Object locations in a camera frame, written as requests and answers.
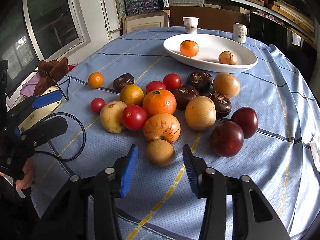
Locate large tan round pear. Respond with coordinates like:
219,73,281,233
185,96,216,132

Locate dark carved water chestnut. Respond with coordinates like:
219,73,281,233
209,92,232,118

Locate orange mandarin with stem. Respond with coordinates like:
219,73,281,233
180,40,199,57

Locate person's left hand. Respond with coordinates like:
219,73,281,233
16,158,35,191

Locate dark red plum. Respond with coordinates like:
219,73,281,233
209,121,244,158

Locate red cherry tomato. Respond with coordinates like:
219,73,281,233
122,105,148,131

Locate striped orange apple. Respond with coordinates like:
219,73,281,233
143,113,181,144

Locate yellow speckled potato-like fruit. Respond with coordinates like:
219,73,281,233
100,100,127,133

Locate large orange tangerine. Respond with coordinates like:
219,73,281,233
143,89,177,117

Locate small yellow-orange tomato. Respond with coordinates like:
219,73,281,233
119,85,145,106

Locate blue checked tablecloth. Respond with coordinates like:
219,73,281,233
31,27,319,239

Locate crumpled white tissue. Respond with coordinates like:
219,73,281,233
309,133,320,172

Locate white ceramic plate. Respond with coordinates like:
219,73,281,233
163,34,258,73

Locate framed wooden panel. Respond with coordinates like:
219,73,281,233
122,9,170,35

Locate white drink can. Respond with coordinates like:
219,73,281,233
232,23,247,44

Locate white paper cup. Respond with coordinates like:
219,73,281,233
183,16,199,34

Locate black cable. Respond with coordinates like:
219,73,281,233
7,69,87,163

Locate window with white frame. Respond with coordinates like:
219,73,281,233
1,0,85,97

